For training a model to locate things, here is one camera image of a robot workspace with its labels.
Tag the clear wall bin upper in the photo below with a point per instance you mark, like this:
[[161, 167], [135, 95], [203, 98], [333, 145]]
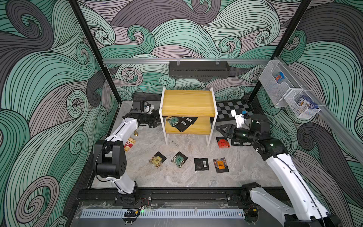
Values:
[[275, 91]]

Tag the blue white packet in bin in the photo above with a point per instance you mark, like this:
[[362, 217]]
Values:
[[304, 100]]

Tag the blue red item in bin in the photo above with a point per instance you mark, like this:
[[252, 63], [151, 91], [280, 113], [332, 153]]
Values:
[[279, 78]]

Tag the clear wall bin lower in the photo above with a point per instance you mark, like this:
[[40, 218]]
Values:
[[301, 112]]

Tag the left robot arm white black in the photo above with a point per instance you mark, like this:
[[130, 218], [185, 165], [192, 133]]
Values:
[[109, 155]]

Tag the aluminium wall rail right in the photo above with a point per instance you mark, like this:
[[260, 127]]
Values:
[[343, 133]]

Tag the clear wall bin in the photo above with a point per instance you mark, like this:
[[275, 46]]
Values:
[[301, 112], [275, 91]]

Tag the green jasmine tea bag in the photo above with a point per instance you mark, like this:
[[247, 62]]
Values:
[[173, 121], [179, 159]]

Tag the black wall tray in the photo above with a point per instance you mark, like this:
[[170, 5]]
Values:
[[204, 71]]

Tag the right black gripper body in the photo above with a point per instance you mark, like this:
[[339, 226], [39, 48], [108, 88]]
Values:
[[231, 133]]

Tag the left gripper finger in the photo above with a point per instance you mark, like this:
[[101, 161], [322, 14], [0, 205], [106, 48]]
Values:
[[156, 113], [154, 124]]

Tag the white slotted cable duct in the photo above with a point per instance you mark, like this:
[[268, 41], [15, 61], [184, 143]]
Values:
[[166, 213]]

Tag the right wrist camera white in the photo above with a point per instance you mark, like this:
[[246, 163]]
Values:
[[239, 116]]

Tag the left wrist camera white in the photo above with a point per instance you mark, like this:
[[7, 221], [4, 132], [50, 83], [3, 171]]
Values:
[[147, 107]]

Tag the red yellow small box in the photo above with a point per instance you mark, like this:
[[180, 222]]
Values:
[[129, 144]]

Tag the aluminium wall rail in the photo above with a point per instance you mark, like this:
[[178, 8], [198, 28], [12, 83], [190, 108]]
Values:
[[167, 60], [343, 133]]

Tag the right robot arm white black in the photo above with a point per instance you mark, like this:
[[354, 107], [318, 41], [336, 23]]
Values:
[[306, 210]]

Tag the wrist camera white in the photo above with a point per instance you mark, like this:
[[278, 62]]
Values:
[[147, 107], [239, 116]]

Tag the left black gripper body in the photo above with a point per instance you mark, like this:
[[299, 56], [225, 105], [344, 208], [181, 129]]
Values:
[[148, 118]]

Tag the green jasmine tea bag top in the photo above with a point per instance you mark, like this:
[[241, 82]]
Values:
[[179, 159]]

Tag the red tea bag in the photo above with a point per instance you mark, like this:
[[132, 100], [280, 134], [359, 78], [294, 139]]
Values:
[[222, 142]]

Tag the checkerboard calibration mat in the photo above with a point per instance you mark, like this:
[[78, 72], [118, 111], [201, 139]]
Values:
[[224, 109]]

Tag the black orange tea bag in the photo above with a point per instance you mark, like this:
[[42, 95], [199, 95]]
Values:
[[221, 165]]

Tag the aluminium wall rail back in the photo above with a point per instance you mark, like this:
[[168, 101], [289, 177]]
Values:
[[167, 60]]

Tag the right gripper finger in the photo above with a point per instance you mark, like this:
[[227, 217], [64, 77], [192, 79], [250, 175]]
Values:
[[225, 127], [227, 133]]

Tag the yellow oolong tea bag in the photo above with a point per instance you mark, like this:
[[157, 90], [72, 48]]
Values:
[[157, 160]]

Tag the black tea bag barcode top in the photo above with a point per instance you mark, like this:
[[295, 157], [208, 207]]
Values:
[[201, 164]]

